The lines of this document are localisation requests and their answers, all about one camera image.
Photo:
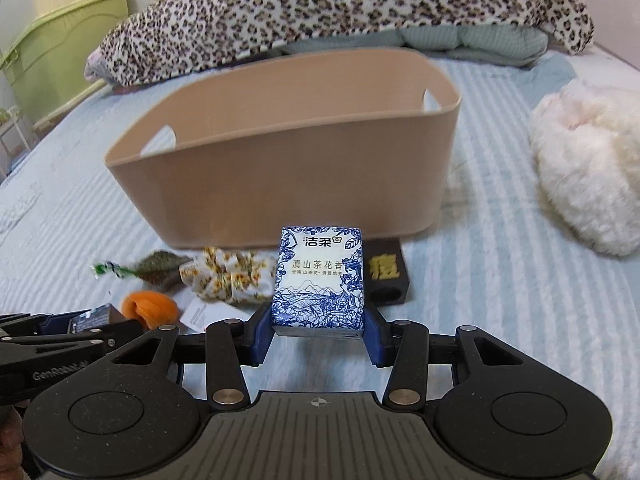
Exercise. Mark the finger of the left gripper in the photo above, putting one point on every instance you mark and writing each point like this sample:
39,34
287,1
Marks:
34,324
108,337

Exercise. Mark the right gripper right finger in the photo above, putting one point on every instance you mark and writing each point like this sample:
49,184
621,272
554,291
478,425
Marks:
488,405

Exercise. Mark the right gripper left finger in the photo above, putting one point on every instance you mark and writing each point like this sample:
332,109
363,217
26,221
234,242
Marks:
140,407

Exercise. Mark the green dried herb packet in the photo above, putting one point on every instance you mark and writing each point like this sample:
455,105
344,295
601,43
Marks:
159,270

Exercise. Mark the small black gold-lettered box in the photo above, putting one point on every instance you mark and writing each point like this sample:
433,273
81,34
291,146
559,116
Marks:
386,279

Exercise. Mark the blue white tissue pack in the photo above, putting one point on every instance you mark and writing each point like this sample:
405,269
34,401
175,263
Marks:
319,282

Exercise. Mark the person's hand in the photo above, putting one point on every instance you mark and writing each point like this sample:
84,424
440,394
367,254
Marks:
11,453

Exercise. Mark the dark blue cigarette box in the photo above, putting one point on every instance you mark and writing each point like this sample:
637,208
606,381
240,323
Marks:
97,317

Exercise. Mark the orange plush cloth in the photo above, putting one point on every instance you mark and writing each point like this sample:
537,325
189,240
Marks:
151,309

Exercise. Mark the white card box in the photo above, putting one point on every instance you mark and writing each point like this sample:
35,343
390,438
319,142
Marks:
199,314

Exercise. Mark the floral fabric scrunchie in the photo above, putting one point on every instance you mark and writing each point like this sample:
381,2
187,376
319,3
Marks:
231,276

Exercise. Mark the striped light blue bedsheet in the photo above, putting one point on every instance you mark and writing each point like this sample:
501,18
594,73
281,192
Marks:
497,258

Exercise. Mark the green plastic storage bin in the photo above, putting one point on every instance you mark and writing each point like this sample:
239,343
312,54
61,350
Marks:
45,66

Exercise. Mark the white fluffy plush toy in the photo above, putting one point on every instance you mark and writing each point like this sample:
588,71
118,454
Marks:
585,142

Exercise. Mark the beige plastic storage basket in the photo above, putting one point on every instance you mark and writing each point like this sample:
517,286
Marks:
340,138

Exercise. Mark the leopard print blanket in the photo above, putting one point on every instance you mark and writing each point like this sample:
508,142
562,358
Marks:
173,38

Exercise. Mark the teal checked quilt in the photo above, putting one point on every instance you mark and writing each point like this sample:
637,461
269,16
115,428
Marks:
503,45

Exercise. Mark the white wire rack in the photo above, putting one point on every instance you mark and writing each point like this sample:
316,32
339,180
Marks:
16,139

